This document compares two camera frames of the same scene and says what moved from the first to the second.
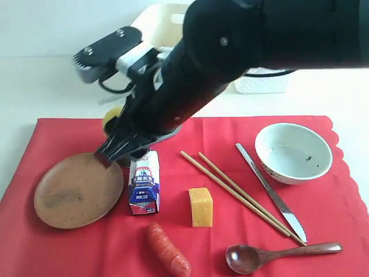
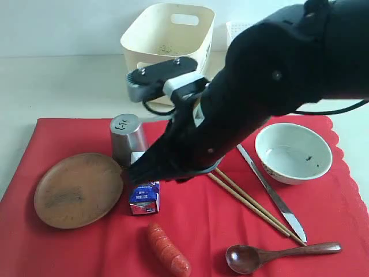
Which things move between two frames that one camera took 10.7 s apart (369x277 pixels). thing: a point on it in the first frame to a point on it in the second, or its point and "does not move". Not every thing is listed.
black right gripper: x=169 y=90 to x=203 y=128
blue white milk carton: x=144 y=178 does not move
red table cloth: x=244 y=196 does not move
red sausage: x=178 y=264 does not move
